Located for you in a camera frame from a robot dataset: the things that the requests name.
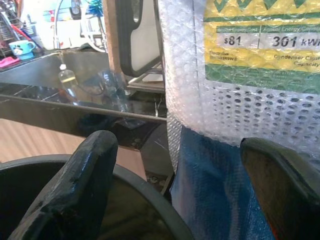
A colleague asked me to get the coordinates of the clear crumpled plastic bottle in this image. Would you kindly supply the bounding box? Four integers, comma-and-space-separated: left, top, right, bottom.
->
96, 69, 131, 113

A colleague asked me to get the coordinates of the yellow green energy label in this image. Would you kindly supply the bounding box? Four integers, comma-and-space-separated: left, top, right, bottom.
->
203, 0, 320, 95

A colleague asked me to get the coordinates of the plastic bottle with white cap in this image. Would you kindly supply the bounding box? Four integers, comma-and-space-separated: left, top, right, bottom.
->
57, 64, 77, 106

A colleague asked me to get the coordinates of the black glossy counter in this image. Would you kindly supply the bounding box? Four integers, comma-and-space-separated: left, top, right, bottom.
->
0, 49, 168, 151

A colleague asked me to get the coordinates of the metal dish rack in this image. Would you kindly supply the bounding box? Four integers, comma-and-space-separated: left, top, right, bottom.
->
0, 9, 25, 51

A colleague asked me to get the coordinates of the white panel with dark frame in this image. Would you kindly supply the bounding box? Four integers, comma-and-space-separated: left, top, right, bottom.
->
116, 0, 164, 78

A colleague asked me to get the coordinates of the pink cloth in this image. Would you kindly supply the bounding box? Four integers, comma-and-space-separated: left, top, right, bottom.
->
0, 56, 21, 69

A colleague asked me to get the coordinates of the clear bubble wrap sheet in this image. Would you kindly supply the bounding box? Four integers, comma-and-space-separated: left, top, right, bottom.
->
157, 0, 320, 162

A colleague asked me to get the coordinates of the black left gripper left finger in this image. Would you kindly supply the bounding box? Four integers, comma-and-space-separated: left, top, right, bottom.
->
8, 129, 119, 240

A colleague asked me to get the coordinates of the chrome tap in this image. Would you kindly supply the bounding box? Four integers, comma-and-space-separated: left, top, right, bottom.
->
52, 0, 66, 50

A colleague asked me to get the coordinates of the blue brush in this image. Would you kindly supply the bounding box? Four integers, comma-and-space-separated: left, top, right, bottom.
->
86, 0, 104, 19

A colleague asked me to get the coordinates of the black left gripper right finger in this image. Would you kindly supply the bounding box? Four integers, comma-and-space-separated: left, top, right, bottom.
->
239, 136, 320, 240

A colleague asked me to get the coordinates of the black round bucket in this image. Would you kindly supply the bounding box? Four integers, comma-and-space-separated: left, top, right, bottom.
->
0, 153, 194, 240

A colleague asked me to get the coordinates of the brown wooden post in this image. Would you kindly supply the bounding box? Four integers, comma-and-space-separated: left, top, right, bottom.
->
102, 0, 126, 77

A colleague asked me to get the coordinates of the wooden cabinet front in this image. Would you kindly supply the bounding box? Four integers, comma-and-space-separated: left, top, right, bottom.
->
0, 117, 148, 180

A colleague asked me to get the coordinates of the blue printed mug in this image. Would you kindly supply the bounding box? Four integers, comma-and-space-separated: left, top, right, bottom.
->
8, 40, 36, 61

